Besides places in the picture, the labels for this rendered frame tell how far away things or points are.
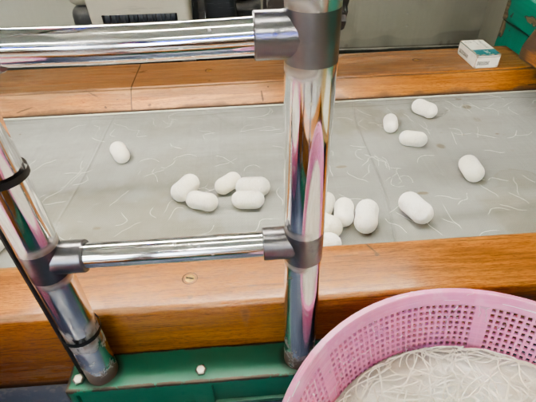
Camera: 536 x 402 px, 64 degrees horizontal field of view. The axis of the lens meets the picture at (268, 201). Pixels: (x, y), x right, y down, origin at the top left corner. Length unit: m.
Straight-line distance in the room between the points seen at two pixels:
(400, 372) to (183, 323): 0.16
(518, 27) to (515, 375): 0.58
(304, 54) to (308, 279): 0.14
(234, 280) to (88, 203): 0.20
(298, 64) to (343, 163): 0.32
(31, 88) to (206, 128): 0.26
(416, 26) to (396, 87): 2.06
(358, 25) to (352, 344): 2.38
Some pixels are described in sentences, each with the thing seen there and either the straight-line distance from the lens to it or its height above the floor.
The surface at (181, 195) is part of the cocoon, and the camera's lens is 0.44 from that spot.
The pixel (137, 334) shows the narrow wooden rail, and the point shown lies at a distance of 0.35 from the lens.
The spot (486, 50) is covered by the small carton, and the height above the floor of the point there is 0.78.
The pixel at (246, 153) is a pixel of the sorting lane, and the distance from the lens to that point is 0.51.
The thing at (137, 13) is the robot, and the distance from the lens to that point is 1.05.
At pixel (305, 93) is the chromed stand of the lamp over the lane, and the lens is 0.19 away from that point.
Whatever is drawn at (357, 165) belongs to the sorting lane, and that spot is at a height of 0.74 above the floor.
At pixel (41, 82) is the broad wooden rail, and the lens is 0.72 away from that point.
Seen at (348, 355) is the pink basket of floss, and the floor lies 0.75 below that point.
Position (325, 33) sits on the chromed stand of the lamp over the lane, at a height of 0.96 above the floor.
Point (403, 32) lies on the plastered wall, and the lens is 2.69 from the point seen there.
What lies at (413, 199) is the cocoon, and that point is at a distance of 0.42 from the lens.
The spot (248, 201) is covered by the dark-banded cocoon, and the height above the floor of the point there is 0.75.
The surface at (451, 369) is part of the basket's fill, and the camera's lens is 0.35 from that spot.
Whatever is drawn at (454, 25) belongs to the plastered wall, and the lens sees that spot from 2.78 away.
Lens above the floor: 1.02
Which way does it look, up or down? 40 degrees down
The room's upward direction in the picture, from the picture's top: 2 degrees counter-clockwise
